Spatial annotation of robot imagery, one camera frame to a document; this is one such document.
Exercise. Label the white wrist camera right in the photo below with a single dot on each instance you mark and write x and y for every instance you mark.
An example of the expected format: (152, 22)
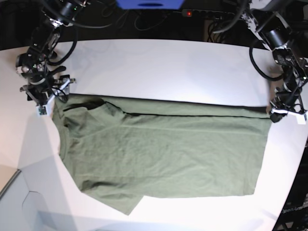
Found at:
(44, 110)

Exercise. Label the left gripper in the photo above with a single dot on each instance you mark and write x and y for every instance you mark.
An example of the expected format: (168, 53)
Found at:
(279, 110)

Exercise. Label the black power strip red light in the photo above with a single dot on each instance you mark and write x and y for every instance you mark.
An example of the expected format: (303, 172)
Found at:
(206, 14)

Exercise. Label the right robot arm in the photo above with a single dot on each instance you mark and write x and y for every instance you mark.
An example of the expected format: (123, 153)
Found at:
(38, 65)

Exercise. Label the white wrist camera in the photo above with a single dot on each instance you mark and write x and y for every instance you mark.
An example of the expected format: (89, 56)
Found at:
(44, 110)
(302, 118)

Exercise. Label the blue box at top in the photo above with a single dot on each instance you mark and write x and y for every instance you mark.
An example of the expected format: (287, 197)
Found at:
(150, 4)

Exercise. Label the white side panel board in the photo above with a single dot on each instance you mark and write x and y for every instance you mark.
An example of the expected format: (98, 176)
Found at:
(17, 209)

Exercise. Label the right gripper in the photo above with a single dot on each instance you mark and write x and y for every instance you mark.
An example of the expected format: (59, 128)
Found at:
(46, 91)

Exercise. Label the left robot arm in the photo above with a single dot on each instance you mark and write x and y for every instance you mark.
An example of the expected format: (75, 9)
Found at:
(263, 19)

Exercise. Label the green t-shirt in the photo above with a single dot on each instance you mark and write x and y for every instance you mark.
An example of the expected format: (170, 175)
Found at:
(118, 150)

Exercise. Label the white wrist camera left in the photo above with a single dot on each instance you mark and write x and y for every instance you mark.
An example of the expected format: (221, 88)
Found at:
(302, 118)

